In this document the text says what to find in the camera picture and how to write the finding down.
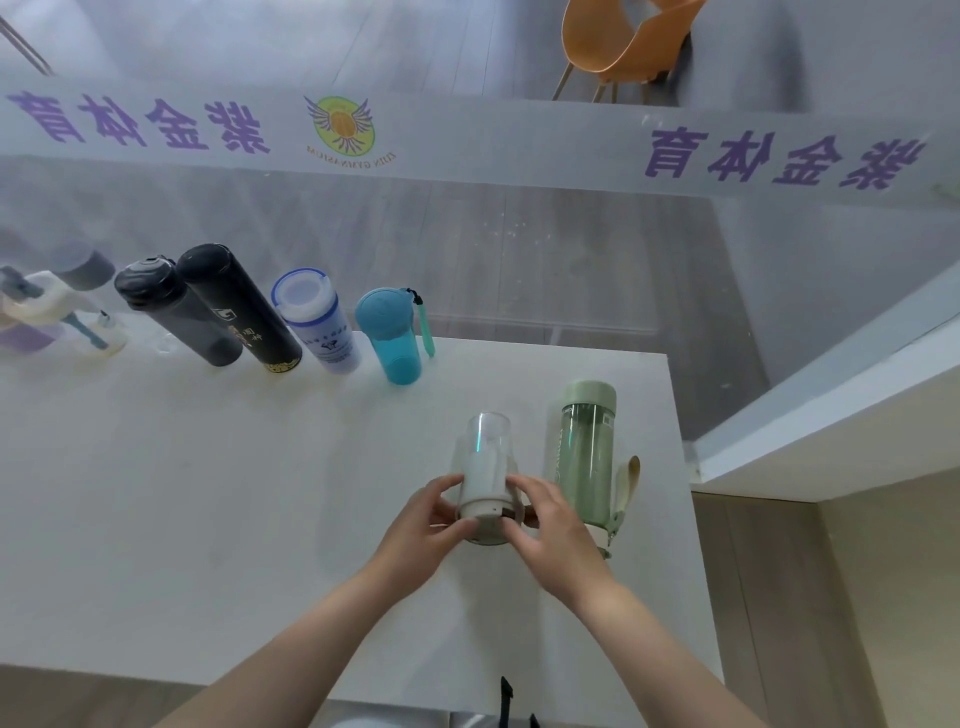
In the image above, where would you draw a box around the teal plastic bottle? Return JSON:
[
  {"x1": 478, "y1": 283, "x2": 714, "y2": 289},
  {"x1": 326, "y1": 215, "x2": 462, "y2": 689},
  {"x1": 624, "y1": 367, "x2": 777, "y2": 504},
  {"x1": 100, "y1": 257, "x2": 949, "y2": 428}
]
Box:
[{"x1": 354, "y1": 287, "x2": 423, "y2": 387}]

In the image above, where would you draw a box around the dark grey water bottle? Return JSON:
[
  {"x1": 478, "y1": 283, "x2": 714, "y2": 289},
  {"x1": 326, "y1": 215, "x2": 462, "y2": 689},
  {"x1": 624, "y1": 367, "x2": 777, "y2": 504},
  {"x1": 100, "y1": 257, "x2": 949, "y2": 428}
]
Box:
[{"x1": 113, "y1": 255, "x2": 245, "y2": 369}]

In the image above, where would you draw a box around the clear tumbler with white base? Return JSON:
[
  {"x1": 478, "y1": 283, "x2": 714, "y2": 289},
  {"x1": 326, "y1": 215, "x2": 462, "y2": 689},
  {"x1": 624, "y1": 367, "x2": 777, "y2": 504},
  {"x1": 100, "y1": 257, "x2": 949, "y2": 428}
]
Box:
[{"x1": 448, "y1": 411, "x2": 527, "y2": 547}]

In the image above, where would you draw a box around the green and beige bottle strap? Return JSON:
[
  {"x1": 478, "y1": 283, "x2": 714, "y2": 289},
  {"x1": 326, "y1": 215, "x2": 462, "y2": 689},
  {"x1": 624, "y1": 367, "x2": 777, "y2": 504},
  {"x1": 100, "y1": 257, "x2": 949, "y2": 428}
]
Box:
[{"x1": 598, "y1": 455, "x2": 642, "y2": 561}]

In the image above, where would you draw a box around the translucent bottle with grey lid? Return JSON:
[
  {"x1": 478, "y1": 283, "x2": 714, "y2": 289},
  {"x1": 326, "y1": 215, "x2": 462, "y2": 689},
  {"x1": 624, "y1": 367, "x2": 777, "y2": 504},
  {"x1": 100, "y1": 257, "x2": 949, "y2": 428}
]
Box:
[{"x1": 51, "y1": 241, "x2": 118, "y2": 293}]

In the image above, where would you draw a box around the person's right forearm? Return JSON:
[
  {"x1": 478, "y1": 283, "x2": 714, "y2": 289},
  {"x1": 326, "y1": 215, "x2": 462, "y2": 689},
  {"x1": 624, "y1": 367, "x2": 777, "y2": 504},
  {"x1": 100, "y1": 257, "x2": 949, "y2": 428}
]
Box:
[{"x1": 576, "y1": 582, "x2": 768, "y2": 728}]

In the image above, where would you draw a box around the person's left hand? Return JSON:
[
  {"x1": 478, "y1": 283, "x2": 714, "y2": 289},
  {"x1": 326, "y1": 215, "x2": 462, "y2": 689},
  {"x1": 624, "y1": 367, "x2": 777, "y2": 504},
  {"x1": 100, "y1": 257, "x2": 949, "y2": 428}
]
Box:
[{"x1": 371, "y1": 474, "x2": 482, "y2": 595}]

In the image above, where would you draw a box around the orange plastic chair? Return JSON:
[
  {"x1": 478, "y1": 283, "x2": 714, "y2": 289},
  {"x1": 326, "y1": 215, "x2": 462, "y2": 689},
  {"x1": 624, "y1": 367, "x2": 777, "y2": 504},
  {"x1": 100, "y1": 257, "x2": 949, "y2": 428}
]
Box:
[{"x1": 552, "y1": 0, "x2": 711, "y2": 105}]

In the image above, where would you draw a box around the teal bottle strap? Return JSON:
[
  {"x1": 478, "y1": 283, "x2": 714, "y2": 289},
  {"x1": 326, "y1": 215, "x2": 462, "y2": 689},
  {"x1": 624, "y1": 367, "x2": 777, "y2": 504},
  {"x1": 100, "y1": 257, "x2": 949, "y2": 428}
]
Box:
[{"x1": 403, "y1": 288, "x2": 438, "y2": 360}]

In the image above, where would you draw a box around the clear bottle with blue rim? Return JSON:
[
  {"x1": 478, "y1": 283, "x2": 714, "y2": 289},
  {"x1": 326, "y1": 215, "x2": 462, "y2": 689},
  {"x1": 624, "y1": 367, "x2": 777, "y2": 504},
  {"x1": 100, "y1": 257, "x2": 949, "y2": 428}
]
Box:
[{"x1": 270, "y1": 267, "x2": 363, "y2": 375}]

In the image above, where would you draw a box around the person's left forearm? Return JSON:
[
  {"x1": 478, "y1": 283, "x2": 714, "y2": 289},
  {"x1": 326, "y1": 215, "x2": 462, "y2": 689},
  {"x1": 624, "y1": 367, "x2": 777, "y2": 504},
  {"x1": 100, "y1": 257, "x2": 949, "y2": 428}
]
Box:
[{"x1": 153, "y1": 561, "x2": 403, "y2": 728}]

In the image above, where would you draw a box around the person's right hand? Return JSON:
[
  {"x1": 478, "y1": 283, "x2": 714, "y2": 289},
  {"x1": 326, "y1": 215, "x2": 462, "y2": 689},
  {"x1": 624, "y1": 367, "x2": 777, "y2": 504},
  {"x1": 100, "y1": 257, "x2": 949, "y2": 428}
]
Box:
[{"x1": 500, "y1": 473, "x2": 618, "y2": 610}]

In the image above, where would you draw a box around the pale green water bottle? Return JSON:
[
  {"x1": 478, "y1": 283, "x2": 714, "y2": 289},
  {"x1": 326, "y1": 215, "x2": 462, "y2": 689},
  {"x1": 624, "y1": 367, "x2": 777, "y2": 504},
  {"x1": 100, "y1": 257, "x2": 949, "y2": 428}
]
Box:
[{"x1": 554, "y1": 380, "x2": 618, "y2": 538}]

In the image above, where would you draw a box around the black strap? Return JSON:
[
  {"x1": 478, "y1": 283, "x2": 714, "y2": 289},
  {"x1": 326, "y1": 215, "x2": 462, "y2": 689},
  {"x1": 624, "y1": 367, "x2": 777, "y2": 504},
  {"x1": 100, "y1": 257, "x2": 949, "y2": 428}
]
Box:
[{"x1": 498, "y1": 675, "x2": 541, "y2": 728}]

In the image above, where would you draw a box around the tall black thermos flask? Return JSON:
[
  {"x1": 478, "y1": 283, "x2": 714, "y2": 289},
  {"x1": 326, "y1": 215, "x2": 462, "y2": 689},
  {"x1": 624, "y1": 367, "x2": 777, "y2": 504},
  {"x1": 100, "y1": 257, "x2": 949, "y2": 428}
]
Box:
[{"x1": 176, "y1": 242, "x2": 304, "y2": 375}]

